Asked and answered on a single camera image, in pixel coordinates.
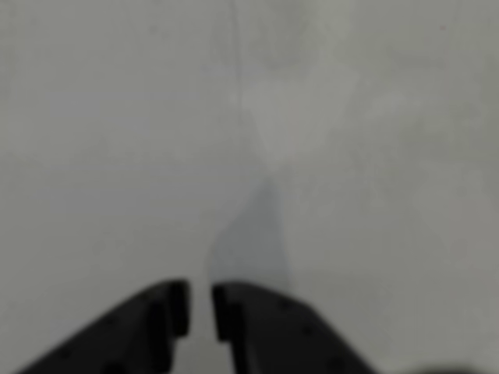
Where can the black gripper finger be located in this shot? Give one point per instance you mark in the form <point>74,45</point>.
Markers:
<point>128,335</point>
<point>280,335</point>

